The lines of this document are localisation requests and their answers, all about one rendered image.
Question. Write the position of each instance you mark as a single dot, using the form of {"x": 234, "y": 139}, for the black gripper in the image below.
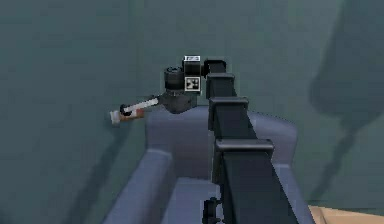
{"x": 175, "y": 90}

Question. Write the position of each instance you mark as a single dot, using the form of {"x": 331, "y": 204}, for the orange medicine bottle white cap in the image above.
{"x": 128, "y": 115}

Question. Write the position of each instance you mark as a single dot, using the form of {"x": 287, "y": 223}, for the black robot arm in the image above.
{"x": 243, "y": 160}

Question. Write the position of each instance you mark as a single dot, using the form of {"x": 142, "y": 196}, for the blue-grey armchair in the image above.
{"x": 173, "y": 160}

